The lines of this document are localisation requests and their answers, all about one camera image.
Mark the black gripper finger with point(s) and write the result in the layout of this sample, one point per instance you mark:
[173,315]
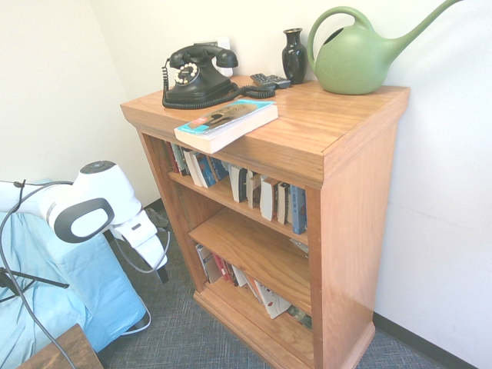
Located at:
[163,274]

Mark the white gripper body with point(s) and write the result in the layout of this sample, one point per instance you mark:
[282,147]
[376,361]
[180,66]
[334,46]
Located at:
[144,238]

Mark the teal paperback book orange spine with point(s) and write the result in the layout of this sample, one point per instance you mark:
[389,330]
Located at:
[227,121]

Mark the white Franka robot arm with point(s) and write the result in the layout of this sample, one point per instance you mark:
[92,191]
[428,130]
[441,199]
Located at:
[96,184]

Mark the grey white large book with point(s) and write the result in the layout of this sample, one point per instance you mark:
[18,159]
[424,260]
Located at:
[207,263]

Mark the white tubular furniture leg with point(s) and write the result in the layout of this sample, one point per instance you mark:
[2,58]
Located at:
[145,321]

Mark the red spine book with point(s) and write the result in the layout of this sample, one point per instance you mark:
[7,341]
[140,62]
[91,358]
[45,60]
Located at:
[221,267]

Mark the light blue cloth cover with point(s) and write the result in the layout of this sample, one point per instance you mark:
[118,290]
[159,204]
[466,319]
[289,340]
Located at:
[96,276]

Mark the dark maroon spine book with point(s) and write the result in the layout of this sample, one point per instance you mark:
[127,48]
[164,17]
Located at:
[230,273]

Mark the plain white book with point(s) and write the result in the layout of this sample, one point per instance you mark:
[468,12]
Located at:
[239,276]

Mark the dark red spined book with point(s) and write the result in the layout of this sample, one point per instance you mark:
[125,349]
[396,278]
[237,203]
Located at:
[171,157]

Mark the white paged paperback book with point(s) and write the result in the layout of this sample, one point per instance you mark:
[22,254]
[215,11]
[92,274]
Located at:
[194,169]

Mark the striped spine book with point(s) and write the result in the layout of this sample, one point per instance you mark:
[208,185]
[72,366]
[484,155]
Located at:
[180,159]

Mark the blue cover paperback book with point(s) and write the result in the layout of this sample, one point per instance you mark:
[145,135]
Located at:
[205,171]

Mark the blue orange cover book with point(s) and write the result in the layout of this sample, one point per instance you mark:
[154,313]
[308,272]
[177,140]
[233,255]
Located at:
[220,169]

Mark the black white spine book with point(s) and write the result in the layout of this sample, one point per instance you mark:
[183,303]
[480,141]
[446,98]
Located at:
[238,184]

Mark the white book red dots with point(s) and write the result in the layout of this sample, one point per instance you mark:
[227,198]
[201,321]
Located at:
[271,300]

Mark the black tripod stand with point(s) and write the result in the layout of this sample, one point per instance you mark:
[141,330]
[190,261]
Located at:
[38,280]

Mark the tan cover paperback book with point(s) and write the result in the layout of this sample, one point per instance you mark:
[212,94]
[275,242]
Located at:
[253,190]

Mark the dark wooden side table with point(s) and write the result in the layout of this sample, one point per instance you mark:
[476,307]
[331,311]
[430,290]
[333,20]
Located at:
[65,351]

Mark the brown cover thick paperback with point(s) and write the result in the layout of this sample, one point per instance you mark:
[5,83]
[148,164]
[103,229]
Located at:
[267,200]

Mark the black cover paperback book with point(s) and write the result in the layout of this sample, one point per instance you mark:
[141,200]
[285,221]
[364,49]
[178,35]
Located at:
[283,203]

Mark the folded paper pamphlet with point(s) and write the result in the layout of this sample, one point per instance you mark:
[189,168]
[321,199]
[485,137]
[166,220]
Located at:
[300,246]

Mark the dark green flat book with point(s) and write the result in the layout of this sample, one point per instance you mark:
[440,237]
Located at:
[300,318]

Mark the blue spine hardcover book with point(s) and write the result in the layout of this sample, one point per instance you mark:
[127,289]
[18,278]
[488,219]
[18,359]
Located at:
[299,211]

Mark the black rotary telephone base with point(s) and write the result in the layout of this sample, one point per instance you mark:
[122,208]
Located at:
[196,82]

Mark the black rotary telephone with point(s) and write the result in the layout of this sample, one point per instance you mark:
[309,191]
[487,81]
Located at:
[230,95]

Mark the black telephone handset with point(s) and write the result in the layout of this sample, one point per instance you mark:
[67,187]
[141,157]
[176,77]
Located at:
[203,54]

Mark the dark grey remote control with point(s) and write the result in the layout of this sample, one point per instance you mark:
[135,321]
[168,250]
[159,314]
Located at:
[261,79]

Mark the oak wooden bookshelf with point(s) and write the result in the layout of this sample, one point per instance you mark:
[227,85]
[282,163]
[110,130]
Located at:
[346,192]

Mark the black remote control blue buttons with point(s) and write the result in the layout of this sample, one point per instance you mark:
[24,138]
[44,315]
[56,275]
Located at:
[280,82]

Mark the black ceramic vase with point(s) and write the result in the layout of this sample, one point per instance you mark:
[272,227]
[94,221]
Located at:
[294,57]

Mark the green plastic watering can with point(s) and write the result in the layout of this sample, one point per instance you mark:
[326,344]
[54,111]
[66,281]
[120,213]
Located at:
[350,65]

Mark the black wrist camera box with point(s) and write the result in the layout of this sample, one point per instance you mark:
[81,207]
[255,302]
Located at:
[155,221]

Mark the white wall plate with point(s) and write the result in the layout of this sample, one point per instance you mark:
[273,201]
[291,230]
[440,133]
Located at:
[225,43]

